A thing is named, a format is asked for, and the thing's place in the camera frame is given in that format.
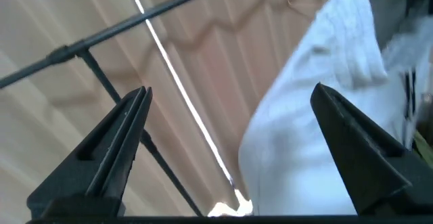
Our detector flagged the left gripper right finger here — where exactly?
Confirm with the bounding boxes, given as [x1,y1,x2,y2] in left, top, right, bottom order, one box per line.
[310,83,433,215]

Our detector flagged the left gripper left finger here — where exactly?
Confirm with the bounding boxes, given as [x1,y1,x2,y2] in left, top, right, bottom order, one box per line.
[26,86,154,219]

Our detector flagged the pale grey shorts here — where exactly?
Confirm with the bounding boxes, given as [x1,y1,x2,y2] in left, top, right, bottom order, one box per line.
[238,0,433,217]

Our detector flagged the black clothes rack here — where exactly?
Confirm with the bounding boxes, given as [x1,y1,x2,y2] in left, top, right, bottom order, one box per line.
[0,0,236,217]

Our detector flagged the beige curtain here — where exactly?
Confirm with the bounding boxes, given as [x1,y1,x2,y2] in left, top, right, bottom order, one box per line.
[0,0,339,217]

